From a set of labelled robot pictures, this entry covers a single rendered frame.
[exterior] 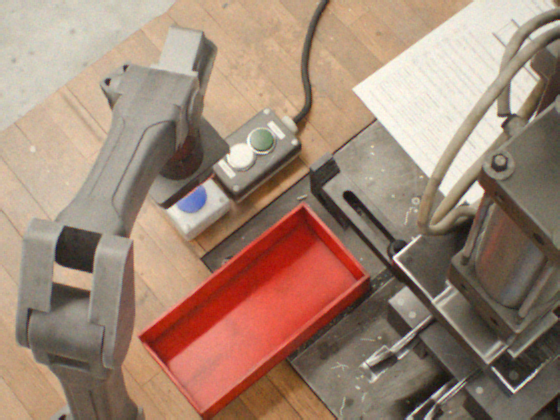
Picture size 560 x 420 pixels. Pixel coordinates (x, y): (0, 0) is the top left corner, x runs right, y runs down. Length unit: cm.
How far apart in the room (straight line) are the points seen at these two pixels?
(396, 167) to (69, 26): 130
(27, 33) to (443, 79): 132
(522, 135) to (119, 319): 38
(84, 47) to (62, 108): 107
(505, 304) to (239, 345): 46
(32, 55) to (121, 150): 156
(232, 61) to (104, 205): 55
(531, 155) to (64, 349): 44
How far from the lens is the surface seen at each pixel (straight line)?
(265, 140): 146
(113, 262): 100
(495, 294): 104
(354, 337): 143
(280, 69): 154
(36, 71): 262
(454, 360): 134
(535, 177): 84
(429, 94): 153
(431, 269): 120
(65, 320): 104
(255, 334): 142
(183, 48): 124
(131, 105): 114
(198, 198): 144
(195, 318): 143
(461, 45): 156
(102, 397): 114
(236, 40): 156
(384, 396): 141
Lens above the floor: 229
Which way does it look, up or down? 71 degrees down
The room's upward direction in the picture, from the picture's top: 8 degrees counter-clockwise
